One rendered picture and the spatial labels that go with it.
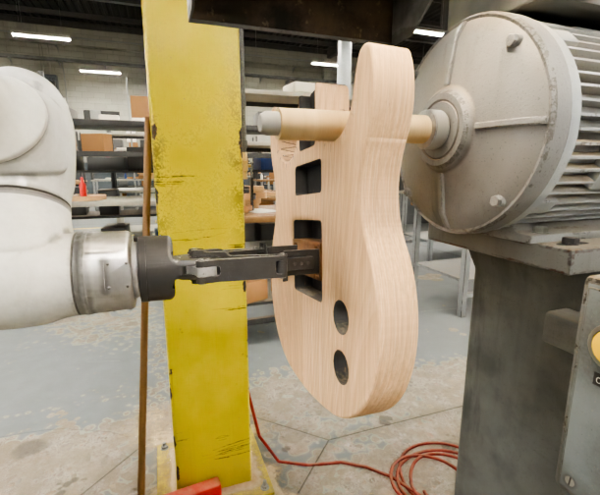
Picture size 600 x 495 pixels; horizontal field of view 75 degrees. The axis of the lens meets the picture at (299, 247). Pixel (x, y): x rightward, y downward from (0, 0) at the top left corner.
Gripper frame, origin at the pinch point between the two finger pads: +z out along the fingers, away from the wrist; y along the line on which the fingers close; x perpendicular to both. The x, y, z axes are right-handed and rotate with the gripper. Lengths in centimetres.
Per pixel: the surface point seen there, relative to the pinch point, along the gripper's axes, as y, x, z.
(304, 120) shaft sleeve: 10.0, 15.2, -3.3
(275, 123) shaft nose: 9.5, 14.9, -6.3
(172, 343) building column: -86, -36, -15
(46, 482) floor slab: -122, -96, -64
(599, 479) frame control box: 27.7, -16.4, 14.6
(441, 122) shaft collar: 10.7, 15.7, 13.1
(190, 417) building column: -89, -64, -11
